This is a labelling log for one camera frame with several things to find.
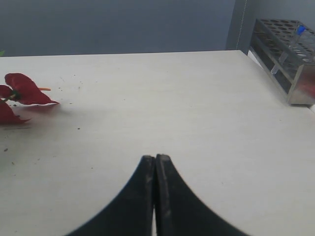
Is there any clear plastic test tube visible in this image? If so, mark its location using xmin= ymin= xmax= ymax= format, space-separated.
xmin=271 ymin=25 xmax=306 ymax=75

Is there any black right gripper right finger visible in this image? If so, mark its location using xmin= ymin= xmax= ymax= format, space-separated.
xmin=156 ymin=154 xmax=246 ymax=236

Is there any metal test tube rack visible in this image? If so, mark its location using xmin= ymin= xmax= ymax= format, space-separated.
xmin=250 ymin=19 xmax=315 ymax=106

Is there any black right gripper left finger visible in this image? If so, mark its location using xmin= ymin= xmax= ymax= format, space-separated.
xmin=69 ymin=156 xmax=155 ymax=236

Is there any red artificial flower stem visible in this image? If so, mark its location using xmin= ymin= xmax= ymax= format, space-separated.
xmin=0 ymin=73 xmax=58 ymax=125

